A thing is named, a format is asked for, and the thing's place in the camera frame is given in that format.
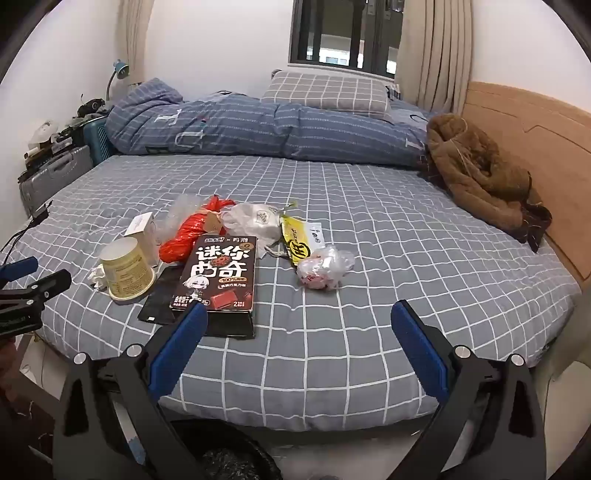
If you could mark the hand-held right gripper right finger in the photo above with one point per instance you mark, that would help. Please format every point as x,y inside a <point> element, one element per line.
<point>418,344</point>

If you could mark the grey suitcase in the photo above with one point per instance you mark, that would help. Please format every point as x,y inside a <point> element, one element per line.
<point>55,173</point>

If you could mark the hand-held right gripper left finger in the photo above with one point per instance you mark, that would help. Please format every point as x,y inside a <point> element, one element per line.
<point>182,339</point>

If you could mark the black foil pouch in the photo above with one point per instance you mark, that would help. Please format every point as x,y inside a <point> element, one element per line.
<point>159,295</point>

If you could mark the beige curtain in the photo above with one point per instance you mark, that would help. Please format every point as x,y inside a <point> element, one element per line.
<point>136,37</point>
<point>438,55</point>

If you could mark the grey checked pillow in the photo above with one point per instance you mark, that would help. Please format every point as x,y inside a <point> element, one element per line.
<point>323,92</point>

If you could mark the wooden headboard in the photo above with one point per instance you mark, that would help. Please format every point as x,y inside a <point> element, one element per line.
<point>554,152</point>

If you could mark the white earphone box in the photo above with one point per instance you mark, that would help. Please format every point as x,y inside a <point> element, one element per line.
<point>145,233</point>

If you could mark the bin with black bag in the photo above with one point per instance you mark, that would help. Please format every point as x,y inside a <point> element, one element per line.
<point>226,457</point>

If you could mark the dark framed window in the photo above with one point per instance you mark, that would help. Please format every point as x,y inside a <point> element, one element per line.
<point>341,32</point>

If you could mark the crumpled clear plastic bag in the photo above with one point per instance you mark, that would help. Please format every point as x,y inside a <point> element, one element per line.
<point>323,267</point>

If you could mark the yellow snack packet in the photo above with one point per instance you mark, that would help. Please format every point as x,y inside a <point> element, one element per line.
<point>295,240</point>

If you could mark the crumpled white tissue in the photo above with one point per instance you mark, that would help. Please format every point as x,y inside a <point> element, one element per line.
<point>98,277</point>

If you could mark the blue striped duvet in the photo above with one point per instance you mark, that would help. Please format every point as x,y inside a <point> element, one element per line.
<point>277,129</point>

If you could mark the blue desk lamp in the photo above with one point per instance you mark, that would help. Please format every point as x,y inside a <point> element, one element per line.
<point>122,70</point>

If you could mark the black headset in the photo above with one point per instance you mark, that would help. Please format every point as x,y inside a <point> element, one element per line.
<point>92,106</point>

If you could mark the yellow paper cup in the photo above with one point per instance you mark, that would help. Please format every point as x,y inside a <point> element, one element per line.
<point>129,272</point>

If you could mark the red plastic bag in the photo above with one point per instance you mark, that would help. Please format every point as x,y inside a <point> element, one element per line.
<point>184,237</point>

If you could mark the teal suitcase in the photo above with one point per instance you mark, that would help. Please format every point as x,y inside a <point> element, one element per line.
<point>94,138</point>

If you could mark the beige paper tag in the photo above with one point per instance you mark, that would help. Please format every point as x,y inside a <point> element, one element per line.
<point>213,222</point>

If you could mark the dark chocolate box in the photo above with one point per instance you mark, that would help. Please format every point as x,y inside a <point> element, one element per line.
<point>221,277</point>

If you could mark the white round object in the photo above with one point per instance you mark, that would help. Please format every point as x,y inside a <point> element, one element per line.
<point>44,129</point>

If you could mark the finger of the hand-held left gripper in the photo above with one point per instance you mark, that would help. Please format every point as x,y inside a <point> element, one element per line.
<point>21,270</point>
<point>48,285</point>

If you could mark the clear bubble wrap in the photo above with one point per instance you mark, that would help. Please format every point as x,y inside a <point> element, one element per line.
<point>178,212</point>

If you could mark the brown fleece coat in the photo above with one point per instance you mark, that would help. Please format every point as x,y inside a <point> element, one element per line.
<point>471,166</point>

